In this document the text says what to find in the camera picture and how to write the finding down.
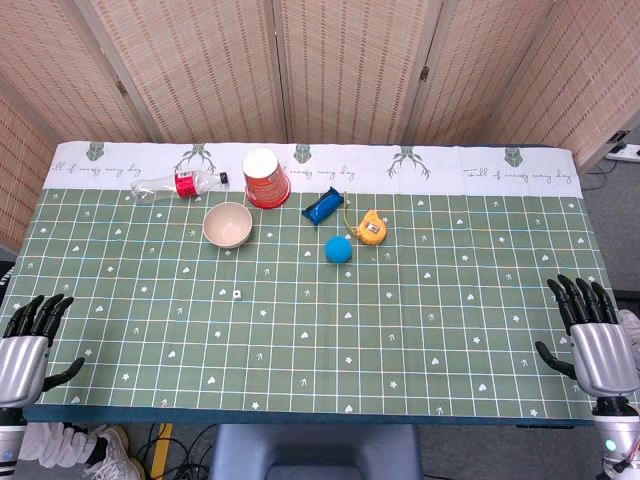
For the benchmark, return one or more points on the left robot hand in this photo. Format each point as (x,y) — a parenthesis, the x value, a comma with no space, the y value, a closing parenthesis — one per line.
(22,356)

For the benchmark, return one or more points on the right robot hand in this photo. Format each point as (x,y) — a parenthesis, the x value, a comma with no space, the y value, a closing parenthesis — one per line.
(600,350)

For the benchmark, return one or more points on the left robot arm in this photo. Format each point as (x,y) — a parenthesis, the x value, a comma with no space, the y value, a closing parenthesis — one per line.
(9,440)

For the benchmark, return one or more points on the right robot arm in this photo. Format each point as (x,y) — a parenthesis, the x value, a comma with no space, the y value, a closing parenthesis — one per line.
(617,435)

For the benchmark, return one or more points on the white sneaker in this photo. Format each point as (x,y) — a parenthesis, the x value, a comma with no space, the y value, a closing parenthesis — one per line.
(117,457)

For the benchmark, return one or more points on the yellow floor tape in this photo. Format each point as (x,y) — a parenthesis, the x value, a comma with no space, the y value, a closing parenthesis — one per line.
(161,450)

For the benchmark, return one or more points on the white power strip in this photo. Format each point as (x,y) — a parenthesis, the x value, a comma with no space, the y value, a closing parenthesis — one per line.
(625,151)

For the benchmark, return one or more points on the clear plastic bottle red label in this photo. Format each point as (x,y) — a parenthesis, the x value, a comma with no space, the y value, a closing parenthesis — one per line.
(175,186)

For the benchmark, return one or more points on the beige bowl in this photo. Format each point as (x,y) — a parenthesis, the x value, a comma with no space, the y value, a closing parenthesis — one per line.
(227,225)

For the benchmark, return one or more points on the yellow tape measure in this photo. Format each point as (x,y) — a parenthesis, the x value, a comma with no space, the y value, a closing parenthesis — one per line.
(372,228)

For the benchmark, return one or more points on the blue ball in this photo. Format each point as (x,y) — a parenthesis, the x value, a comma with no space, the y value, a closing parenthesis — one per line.
(338,249)

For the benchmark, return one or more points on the green grid tablecloth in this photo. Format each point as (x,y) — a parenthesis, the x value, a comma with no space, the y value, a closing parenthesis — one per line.
(310,320)

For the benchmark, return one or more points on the red paper cup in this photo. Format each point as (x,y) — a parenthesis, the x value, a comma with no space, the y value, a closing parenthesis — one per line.
(264,177)

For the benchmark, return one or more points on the blue grey chair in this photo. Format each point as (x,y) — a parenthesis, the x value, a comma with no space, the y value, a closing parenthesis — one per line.
(315,452)

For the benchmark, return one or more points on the blue snack packet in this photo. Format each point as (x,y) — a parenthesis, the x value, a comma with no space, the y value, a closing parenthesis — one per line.
(324,206)

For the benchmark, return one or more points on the bamboo folding screen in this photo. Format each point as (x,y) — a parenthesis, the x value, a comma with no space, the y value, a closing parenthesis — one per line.
(320,65)

